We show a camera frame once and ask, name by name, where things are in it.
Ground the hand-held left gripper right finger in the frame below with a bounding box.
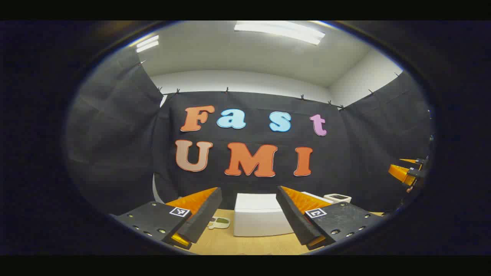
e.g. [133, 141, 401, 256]
[276, 186, 386, 250]

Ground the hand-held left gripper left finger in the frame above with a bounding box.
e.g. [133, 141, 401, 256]
[110, 187, 222, 250]

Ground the white microwave oven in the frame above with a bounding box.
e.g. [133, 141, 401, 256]
[233, 193, 294, 237]

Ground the white divided dish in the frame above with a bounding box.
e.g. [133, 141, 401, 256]
[207, 217, 231, 230]

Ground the small white appliance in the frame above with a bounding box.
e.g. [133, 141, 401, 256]
[323, 193, 352, 204]

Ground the black backdrop cloth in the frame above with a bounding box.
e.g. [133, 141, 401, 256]
[65, 46, 436, 216]

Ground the small ceiling light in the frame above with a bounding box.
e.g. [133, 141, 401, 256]
[135, 35, 160, 53]

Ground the long ceiling light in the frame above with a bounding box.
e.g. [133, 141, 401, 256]
[234, 21, 326, 46]

